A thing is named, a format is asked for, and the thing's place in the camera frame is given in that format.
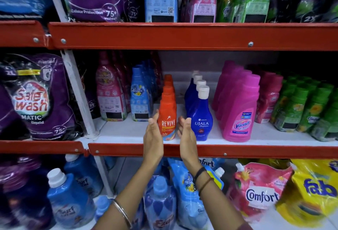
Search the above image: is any person's left hand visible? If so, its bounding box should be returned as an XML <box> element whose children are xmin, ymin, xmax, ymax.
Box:
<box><xmin>143</xmin><ymin>109</ymin><xmax>164</xmax><ymax>165</ymax></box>

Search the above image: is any person's right hand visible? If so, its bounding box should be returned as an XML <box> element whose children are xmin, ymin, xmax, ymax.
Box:
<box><xmin>177</xmin><ymin>117</ymin><xmax>203</xmax><ymax>171</ymax></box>

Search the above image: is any person's left forearm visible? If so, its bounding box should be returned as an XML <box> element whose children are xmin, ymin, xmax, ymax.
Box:
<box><xmin>92</xmin><ymin>160</ymin><xmax>159</xmax><ymax>230</ymax></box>

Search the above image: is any person's right forearm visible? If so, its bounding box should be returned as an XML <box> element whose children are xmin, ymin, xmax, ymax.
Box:
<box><xmin>185</xmin><ymin>163</ymin><xmax>254</xmax><ymax>230</ymax></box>

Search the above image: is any blue bottle with white cap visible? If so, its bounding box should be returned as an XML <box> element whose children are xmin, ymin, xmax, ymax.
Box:
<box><xmin>186</xmin><ymin>85</ymin><xmax>213</xmax><ymax>141</ymax></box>
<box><xmin>184</xmin><ymin>75</ymin><xmax>203</xmax><ymax>106</ymax></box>
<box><xmin>184</xmin><ymin>70</ymin><xmax>200</xmax><ymax>98</ymax></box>
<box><xmin>185</xmin><ymin>80</ymin><xmax>206</xmax><ymax>114</ymax></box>

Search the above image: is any orange bottle with star label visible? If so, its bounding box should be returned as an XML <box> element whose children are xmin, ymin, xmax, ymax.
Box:
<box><xmin>158</xmin><ymin>92</ymin><xmax>177</xmax><ymax>141</ymax></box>

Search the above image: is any white shelf board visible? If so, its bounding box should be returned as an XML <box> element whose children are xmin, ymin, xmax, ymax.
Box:
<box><xmin>88</xmin><ymin>102</ymin><xmax>338</xmax><ymax>147</ymax></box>

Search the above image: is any black wrist band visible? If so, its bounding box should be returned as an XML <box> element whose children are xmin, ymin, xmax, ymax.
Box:
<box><xmin>193</xmin><ymin>167</ymin><xmax>207</xmax><ymax>183</ymax></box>

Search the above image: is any blue softener pouch white spout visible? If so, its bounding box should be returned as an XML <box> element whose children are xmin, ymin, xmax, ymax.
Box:
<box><xmin>198</xmin><ymin>157</ymin><xmax>226</xmax><ymax>191</ymax></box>

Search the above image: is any bright pink stain remover bottle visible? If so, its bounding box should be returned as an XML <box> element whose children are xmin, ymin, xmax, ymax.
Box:
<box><xmin>213</xmin><ymin>65</ymin><xmax>245</xmax><ymax>120</ymax></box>
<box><xmin>216</xmin><ymin>69</ymin><xmax>253</xmax><ymax>130</ymax></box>
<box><xmin>211</xmin><ymin>60</ymin><xmax>237</xmax><ymax>111</ymax></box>
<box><xmin>221</xmin><ymin>74</ymin><xmax>261</xmax><ymax>143</ymax></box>

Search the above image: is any long red shelf beam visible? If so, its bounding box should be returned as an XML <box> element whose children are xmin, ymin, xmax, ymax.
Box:
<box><xmin>48</xmin><ymin>22</ymin><xmax>338</xmax><ymax>52</ymax></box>
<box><xmin>88</xmin><ymin>143</ymin><xmax>338</xmax><ymax>159</ymax></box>

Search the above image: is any brown wrist band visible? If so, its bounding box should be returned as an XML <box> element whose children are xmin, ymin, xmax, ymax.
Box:
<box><xmin>198</xmin><ymin>178</ymin><xmax>215</xmax><ymax>196</ymax></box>

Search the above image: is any light blue softener pouch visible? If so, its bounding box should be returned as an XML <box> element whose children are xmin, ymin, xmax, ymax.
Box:
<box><xmin>168</xmin><ymin>158</ymin><xmax>209</xmax><ymax>230</ymax></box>

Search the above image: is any blue patterned detergent pouch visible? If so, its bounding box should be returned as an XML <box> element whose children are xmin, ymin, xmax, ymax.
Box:
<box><xmin>143</xmin><ymin>176</ymin><xmax>177</xmax><ymax>230</ymax></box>

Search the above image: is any blue detergent bottle white cap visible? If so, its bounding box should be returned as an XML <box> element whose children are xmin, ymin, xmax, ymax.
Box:
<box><xmin>47</xmin><ymin>168</ymin><xmax>96</xmax><ymax>229</ymax></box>
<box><xmin>63</xmin><ymin>154</ymin><xmax>104</xmax><ymax>198</ymax></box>

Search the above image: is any silver bangle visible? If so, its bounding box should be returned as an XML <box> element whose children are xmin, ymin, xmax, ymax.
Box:
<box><xmin>112</xmin><ymin>199</ymin><xmax>132</xmax><ymax>229</ymax></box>

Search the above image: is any pink flower softener pouch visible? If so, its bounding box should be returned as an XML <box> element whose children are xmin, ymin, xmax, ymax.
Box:
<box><xmin>227</xmin><ymin>162</ymin><xmax>295</xmax><ymax>223</ymax></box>

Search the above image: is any short red shelf beam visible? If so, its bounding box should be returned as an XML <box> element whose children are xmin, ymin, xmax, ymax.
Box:
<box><xmin>0</xmin><ymin>140</ymin><xmax>88</xmax><ymax>157</ymax></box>
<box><xmin>0</xmin><ymin>20</ymin><xmax>49</xmax><ymax>48</ymax></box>

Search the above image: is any purple detergent pouch red logo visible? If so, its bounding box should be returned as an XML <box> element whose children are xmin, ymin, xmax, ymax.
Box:
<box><xmin>0</xmin><ymin>53</ymin><xmax>83</xmax><ymax>141</ymax></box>

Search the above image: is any group of green softener bottles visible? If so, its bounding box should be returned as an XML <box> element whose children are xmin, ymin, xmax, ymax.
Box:
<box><xmin>270</xmin><ymin>75</ymin><xmax>338</xmax><ymax>142</ymax></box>

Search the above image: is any yellow softener pouch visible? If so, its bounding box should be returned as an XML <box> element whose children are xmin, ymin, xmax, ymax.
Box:
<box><xmin>275</xmin><ymin>158</ymin><xmax>338</xmax><ymax>228</ymax></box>

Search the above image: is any dark purple detergent bottle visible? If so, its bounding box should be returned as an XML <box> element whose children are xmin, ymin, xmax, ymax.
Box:
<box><xmin>0</xmin><ymin>155</ymin><xmax>54</xmax><ymax>230</ymax></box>

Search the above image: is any white shelf upright post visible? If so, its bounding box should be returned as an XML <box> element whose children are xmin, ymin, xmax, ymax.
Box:
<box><xmin>42</xmin><ymin>0</ymin><xmax>114</xmax><ymax>198</ymax></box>

